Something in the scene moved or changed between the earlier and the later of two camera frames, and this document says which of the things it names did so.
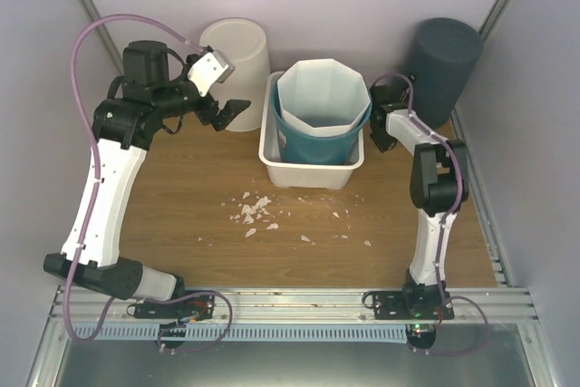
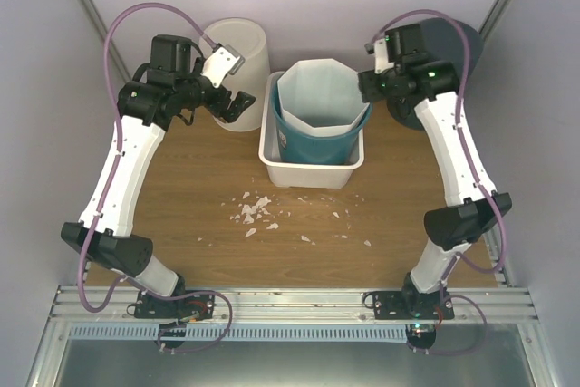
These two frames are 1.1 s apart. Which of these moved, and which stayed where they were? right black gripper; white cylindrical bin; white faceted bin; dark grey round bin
Moved: right black gripper
Stayed: white cylindrical bin; dark grey round bin; white faceted bin
